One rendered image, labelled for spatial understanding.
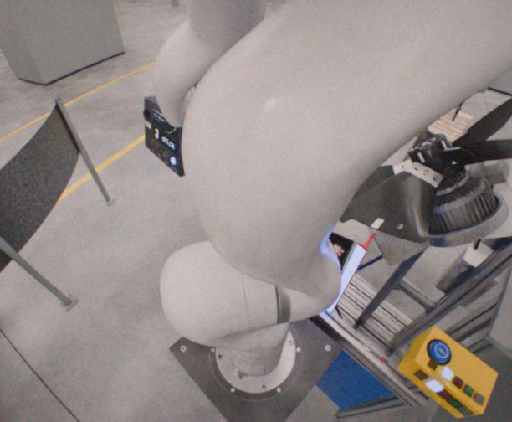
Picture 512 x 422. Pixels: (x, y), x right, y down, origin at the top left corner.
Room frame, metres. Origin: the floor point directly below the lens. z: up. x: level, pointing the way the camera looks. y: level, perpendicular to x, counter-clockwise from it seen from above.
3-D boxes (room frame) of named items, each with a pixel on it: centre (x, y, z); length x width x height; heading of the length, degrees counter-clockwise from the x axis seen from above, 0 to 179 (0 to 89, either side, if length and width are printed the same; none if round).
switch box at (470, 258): (0.45, -0.86, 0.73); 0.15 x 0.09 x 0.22; 43
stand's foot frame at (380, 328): (0.49, -0.70, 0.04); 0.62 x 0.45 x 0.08; 43
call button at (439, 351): (0.11, -0.38, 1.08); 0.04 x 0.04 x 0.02
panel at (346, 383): (0.37, -0.14, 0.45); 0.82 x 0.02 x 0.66; 43
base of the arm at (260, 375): (0.17, 0.00, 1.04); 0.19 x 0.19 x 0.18
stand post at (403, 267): (0.56, -0.64, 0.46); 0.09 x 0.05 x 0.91; 133
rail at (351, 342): (0.37, -0.14, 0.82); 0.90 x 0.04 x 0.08; 43
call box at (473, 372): (0.08, -0.41, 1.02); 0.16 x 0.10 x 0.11; 43
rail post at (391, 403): (0.06, -0.43, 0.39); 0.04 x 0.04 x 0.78; 43
